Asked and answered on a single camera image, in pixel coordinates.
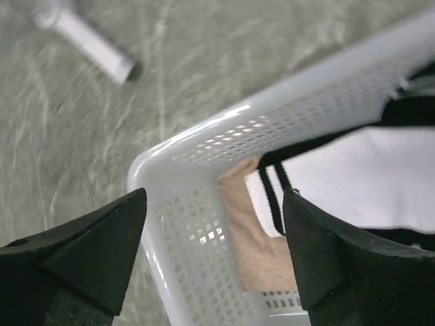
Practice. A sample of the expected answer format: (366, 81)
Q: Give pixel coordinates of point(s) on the white plastic laundry basket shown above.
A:
(186, 237)

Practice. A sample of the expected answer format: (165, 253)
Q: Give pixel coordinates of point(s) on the beige cloth in basket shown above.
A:
(264, 263)

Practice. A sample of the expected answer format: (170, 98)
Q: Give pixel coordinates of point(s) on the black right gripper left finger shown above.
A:
(76, 273)

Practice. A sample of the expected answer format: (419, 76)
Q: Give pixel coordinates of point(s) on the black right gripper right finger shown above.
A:
(349, 276)

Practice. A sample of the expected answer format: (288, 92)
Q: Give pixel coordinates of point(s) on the white metal drying rack stand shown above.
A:
(64, 18)

